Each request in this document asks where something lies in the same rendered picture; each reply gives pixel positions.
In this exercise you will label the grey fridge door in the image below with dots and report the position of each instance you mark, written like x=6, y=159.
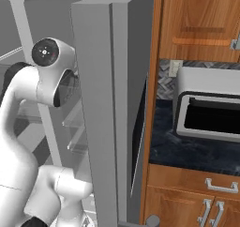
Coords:
x=100, y=80

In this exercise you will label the clear glass fridge shelf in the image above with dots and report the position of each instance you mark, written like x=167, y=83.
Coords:
x=79, y=141
x=75, y=116

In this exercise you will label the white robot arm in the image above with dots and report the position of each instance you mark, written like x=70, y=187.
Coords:
x=18, y=162

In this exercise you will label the white toaster oven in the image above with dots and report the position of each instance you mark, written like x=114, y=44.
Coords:
x=206, y=83

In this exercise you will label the wooden cupboard side panel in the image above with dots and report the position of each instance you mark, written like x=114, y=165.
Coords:
x=153, y=80

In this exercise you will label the wooden base cupboard door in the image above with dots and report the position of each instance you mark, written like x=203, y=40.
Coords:
x=175, y=208
x=232, y=216

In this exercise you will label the wooden drawer front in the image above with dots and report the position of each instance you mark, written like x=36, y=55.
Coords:
x=175, y=179

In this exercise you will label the wooden wall cupboard door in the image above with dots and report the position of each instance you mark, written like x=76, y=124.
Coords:
x=200, y=12

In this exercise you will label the white wall socket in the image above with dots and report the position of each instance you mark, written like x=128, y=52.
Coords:
x=175, y=68

